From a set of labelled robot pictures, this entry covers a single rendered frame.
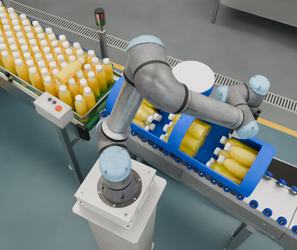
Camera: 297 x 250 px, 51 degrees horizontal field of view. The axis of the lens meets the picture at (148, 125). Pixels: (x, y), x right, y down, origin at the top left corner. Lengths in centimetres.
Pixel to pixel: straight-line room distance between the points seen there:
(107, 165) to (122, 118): 18
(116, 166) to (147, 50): 44
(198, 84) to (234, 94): 83
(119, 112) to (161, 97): 27
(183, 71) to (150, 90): 119
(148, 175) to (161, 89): 59
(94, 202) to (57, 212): 139
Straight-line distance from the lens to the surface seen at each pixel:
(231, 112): 105
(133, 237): 138
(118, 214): 130
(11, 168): 299
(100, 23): 215
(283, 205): 182
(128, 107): 106
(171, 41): 385
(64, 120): 181
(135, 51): 94
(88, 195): 135
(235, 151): 157
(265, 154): 155
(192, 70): 205
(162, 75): 86
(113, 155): 115
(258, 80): 122
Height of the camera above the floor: 248
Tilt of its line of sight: 55 degrees down
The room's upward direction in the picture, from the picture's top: 2 degrees clockwise
